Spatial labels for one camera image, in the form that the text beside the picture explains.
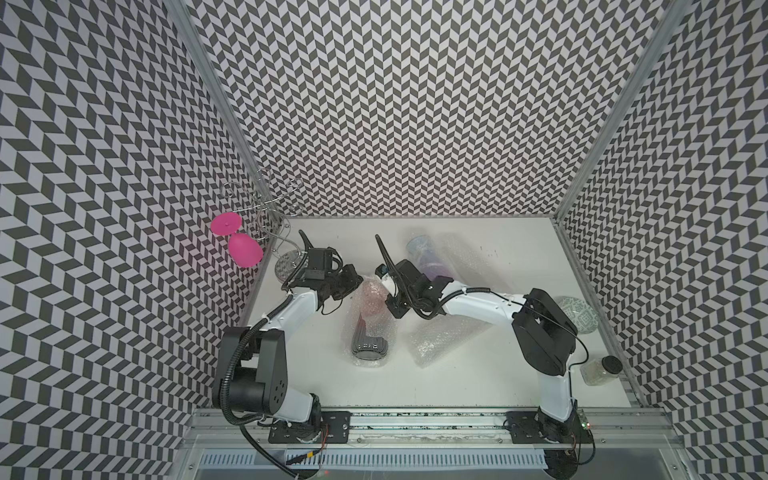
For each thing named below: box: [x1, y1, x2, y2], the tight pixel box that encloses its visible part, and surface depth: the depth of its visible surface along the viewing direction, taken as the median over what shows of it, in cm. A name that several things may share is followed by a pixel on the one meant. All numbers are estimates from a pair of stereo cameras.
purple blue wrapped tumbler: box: [406, 235, 463, 282], surface depth 101 cm
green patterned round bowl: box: [554, 296, 599, 334], surface depth 91 cm
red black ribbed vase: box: [351, 280, 389, 361], surface depth 84 cm
